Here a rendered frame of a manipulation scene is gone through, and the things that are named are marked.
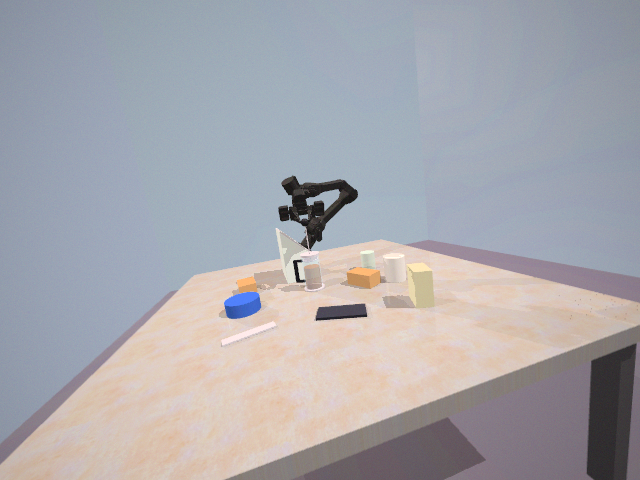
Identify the pale yellow block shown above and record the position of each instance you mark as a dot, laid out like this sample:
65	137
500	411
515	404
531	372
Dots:
420	283

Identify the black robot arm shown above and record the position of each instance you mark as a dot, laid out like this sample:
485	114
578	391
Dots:
300	193

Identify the blue cylinder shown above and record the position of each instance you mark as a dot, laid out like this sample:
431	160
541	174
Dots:
242	305

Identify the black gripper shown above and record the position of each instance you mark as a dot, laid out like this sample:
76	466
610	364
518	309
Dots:
301	209

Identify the white flat bar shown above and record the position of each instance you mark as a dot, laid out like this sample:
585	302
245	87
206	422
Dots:
248	334

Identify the french press coffee maker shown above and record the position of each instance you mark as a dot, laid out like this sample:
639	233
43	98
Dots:
311	267

